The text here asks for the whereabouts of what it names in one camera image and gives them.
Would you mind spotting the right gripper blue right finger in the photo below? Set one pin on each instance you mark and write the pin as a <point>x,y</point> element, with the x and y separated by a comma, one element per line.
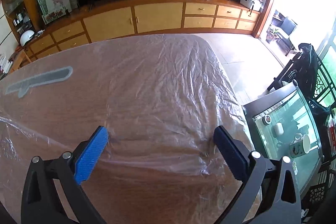
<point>234,153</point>

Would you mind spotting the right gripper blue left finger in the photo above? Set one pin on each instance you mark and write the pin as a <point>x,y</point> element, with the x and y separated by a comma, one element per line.
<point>87,154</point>

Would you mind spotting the glass top side table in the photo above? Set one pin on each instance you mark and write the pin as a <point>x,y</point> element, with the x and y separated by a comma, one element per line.
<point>275,123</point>

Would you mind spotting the white green mug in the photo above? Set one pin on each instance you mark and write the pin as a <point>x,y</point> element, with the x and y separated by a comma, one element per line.
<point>300,145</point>

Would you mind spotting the black bag on chair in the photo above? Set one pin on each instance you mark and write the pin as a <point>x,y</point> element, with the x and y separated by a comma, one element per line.
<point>304,70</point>

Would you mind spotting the stack of books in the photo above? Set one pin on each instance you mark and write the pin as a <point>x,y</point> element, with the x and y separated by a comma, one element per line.
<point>5,65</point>

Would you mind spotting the small wooden side table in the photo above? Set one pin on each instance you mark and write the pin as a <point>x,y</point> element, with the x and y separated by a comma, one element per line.
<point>20,57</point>

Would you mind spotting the white helmet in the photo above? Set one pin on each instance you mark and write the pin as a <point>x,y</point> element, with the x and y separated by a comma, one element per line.
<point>26,37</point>

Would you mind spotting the white printer device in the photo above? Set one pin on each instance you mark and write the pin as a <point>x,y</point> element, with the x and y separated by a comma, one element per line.
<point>254,5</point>

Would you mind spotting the horse picture frame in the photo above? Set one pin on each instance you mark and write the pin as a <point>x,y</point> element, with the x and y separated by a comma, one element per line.
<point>56,9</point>

